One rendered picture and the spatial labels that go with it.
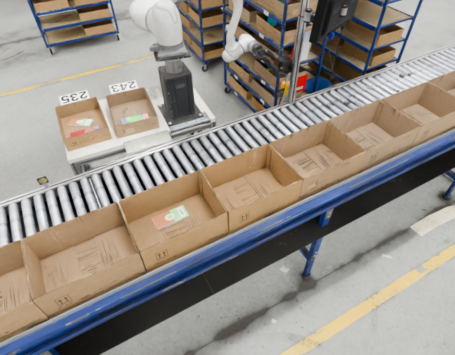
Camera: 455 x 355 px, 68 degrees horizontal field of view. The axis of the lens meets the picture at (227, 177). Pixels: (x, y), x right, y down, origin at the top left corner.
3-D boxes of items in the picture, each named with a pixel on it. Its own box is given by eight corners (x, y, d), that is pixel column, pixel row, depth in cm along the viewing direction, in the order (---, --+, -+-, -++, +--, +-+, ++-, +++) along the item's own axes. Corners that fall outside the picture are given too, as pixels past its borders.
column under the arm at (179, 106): (157, 106, 248) (149, 64, 224) (190, 97, 255) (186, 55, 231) (168, 126, 232) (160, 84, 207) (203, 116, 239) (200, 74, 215)
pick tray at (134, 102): (146, 98, 255) (144, 86, 248) (160, 127, 231) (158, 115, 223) (108, 107, 248) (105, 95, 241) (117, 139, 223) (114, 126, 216)
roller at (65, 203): (67, 188, 201) (63, 182, 197) (87, 256, 170) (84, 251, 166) (58, 191, 199) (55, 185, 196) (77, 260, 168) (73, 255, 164)
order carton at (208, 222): (201, 192, 174) (198, 169, 161) (229, 234, 156) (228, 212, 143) (126, 223, 161) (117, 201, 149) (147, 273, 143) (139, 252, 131)
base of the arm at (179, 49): (148, 45, 214) (147, 36, 210) (183, 41, 218) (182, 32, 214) (151, 59, 202) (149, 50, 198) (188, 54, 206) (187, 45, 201)
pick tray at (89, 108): (100, 108, 247) (96, 96, 240) (112, 139, 223) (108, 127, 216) (60, 118, 239) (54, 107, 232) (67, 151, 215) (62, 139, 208)
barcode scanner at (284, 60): (271, 71, 233) (274, 56, 226) (284, 69, 238) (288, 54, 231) (276, 75, 229) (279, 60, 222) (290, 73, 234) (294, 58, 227)
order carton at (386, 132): (371, 122, 211) (380, 98, 199) (409, 149, 193) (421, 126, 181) (322, 142, 199) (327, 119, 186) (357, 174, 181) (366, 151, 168)
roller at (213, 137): (213, 135, 232) (213, 129, 229) (253, 184, 201) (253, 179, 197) (206, 137, 231) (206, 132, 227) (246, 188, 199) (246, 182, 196)
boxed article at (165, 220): (152, 220, 162) (151, 218, 160) (183, 206, 167) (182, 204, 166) (158, 231, 157) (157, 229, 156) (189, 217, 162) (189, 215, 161)
